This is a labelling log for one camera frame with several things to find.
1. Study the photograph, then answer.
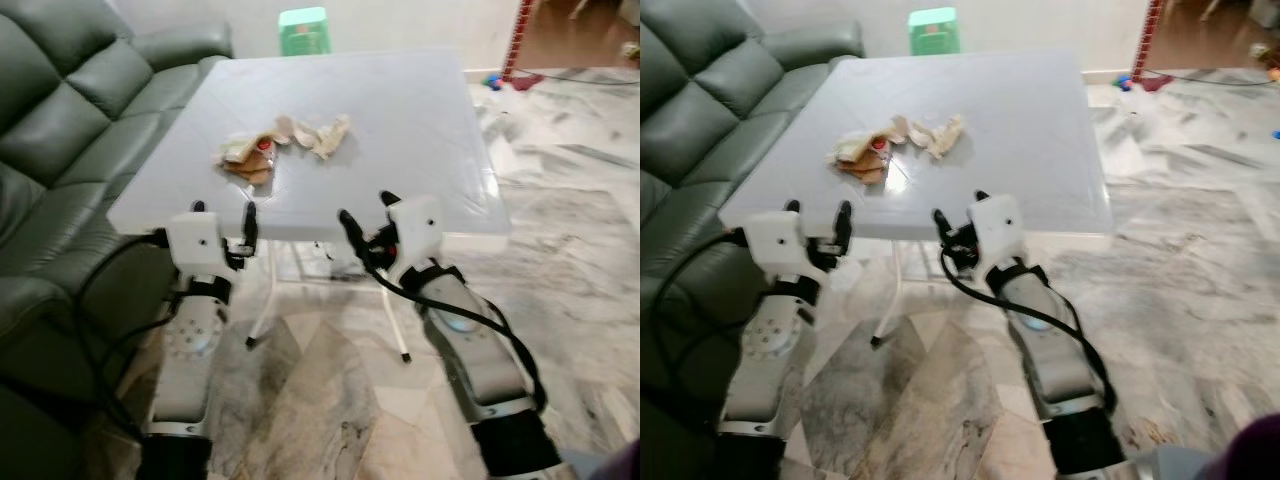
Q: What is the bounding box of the brown wrapper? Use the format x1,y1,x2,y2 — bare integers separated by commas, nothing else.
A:
844,160,890,187
227,160,277,188

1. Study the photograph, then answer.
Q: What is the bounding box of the beige green printed carton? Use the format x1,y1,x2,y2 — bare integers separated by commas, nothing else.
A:
215,133,276,169
825,134,885,168

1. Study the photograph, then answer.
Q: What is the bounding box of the purple rubbish bin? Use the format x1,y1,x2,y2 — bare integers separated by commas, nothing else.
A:
1203,413,1280,480

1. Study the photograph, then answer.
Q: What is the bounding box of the white folding table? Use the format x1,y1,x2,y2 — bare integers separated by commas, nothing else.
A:
105,47,513,364
717,47,1117,348

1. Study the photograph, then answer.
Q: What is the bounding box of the crumpled beige tissue paper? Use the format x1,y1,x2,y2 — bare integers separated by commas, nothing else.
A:
271,112,354,162
889,113,968,162

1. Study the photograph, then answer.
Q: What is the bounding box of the dark green leather sofa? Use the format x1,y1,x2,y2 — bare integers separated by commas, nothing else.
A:
640,0,867,480
0,0,237,480

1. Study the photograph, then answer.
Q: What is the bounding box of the green plastic stool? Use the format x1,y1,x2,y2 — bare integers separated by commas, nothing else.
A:
907,6,962,57
277,6,333,58

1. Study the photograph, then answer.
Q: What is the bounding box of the red patterned hanging cloth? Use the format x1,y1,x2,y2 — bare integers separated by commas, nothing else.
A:
499,0,547,87
1129,0,1173,94

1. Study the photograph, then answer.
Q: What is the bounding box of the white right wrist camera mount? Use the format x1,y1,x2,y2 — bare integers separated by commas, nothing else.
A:
964,194,1027,264
384,196,444,267

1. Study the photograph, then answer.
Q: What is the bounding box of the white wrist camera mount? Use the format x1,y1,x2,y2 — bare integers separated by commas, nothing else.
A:
964,194,1027,264
165,211,230,278
745,211,832,278
384,196,444,267

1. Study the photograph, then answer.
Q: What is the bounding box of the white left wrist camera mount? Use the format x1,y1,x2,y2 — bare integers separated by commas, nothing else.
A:
745,211,832,278
165,211,230,278

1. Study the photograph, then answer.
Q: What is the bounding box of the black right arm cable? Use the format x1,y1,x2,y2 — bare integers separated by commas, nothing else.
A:
343,228,549,413
938,245,1118,413

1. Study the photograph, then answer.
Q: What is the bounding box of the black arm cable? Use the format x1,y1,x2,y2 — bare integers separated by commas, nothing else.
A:
938,245,1118,413
72,230,201,446
648,226,791,421
343,228,549,413

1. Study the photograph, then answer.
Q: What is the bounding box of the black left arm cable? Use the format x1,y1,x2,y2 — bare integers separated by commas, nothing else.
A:
648,226,791,421
72,230,201,446

